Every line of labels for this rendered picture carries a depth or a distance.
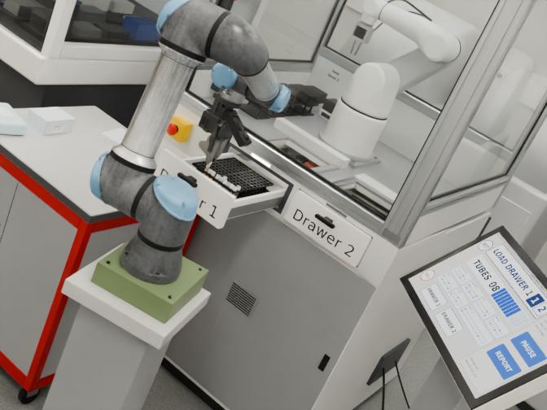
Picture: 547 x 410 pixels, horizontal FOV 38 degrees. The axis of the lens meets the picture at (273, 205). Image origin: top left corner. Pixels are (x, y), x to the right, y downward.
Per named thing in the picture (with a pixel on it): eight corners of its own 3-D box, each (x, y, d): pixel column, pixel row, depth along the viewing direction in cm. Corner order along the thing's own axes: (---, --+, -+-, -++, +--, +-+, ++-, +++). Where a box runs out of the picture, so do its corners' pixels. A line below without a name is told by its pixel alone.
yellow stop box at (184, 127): (177, 143, 270) (185, 124, 267) (163, 133, 273) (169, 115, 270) (187, 142, 274) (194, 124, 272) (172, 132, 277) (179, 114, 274)
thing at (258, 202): (220, 221, 231) (228, 203, 229) (159, 177, 241) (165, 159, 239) (291, 203, 264) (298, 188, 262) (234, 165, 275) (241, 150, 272)
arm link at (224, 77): (249, 74, 213) (263, 70, 223) (214, 56, 216) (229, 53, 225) (238, 100, 216) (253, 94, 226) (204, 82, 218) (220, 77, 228)
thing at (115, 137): (120, 149, 267) (121, 144, 266) (99, 137, 269) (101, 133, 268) (139, 142, 278) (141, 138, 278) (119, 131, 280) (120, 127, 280)
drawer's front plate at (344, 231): (354, 268, 243) (369, 238, 239) (283, 218, 255) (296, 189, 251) (357, 267, 245) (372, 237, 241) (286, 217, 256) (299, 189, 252)
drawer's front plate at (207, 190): (219, 229, 229) (232, 198, 225) (150, 179, 241) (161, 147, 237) (222, 228, 231) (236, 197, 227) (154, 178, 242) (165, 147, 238)
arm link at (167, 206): (171, 253, 185) (190, 205, 179) (124, 226, 187) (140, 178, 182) (194, 237, 196) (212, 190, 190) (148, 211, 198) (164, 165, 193)
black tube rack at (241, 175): (226, 210, 239) (234, 191, 237) (185, 180, 246) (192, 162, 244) (266, 200, 258) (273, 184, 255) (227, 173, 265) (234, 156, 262)
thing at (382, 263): (378, 288, 242) (399, 249, 236) (148, 128, 283) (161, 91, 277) (477, 237, 321) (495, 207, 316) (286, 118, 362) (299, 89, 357)
